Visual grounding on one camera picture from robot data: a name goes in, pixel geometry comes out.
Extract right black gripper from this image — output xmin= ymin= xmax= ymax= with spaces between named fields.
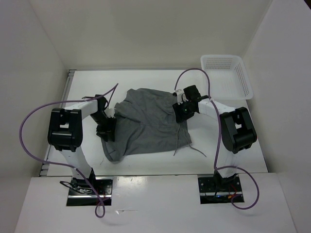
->
xmin=173 ymin=99 xmax=195 ymax=122

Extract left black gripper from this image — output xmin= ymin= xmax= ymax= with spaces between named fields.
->
xmin=89 ymin=112 xmax=117 ymax=142

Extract white plastic basket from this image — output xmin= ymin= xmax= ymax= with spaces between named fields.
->
xmin=201 ymin=55 xmax=254 ymax=100

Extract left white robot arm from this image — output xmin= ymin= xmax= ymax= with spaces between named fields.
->
xmin=48 ymin=95 xmax=117 ymax=194

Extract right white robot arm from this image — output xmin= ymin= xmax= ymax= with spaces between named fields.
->
xmin=173 ymin=85 xmax=257 ymax=191

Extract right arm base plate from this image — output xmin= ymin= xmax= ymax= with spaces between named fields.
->
xmin=198 ymin=174 xmax=244 ymax=204

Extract grey shorts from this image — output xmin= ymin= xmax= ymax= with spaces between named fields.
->
xmin=102 ymin=88 xmax=192 ymax=163

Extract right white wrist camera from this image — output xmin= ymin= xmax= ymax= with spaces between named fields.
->
xmin=175 ymin=89 xmax=188 ymax=105

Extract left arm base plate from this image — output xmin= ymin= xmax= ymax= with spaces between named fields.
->
xmin=62 ymin=177 xmax=113 ymax=207

